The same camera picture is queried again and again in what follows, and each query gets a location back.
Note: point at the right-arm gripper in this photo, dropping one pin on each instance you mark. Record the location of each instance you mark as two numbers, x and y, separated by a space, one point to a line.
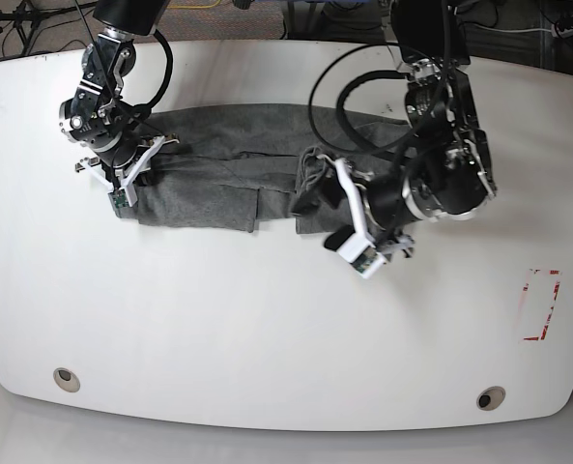
130 165

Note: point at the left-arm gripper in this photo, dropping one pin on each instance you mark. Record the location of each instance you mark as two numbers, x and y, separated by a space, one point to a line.
365 244

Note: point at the grey T-shirt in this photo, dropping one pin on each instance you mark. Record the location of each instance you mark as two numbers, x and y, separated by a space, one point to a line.
234 167

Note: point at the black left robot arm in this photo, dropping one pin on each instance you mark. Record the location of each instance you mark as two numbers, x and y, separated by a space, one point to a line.
440 168

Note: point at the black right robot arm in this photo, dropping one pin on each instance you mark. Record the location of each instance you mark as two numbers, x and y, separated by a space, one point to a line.
121 141

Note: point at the black tripod stand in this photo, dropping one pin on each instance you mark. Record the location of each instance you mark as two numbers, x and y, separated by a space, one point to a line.
26 20

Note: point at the red tape rectangle marking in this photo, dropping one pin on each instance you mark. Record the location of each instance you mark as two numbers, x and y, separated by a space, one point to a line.
539 297

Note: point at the right table cable grommet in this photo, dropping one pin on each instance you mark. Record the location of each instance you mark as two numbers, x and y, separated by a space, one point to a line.
491 398

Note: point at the table cable grommet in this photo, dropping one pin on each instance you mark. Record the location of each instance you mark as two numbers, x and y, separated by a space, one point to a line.
66 380
491 398

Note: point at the left table cable grommet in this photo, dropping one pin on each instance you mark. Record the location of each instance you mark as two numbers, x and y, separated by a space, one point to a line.
66 380

